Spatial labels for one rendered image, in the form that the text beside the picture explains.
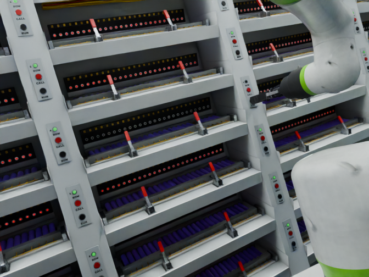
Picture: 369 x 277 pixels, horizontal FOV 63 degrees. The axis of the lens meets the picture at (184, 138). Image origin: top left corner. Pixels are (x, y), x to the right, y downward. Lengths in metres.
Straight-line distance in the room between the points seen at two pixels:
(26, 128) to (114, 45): 0.37
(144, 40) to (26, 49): 0.36
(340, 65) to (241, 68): 0.45
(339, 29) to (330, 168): 0.49
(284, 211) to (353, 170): 0.81
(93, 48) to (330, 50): 0.69
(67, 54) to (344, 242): 0.86
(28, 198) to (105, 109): 0.34
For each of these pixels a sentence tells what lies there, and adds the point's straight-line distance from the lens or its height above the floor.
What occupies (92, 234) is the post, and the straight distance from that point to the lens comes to 0.98.
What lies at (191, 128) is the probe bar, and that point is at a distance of 1.12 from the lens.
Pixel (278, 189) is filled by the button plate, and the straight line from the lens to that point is 1.23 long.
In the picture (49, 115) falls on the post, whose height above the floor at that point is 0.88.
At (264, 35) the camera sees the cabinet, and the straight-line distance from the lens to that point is 1.59.
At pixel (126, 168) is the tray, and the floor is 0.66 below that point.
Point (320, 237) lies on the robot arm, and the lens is 0.51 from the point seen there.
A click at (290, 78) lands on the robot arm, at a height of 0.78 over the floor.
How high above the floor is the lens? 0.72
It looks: 1 degrees down
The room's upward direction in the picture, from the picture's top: 17 degrees counter-clockwise
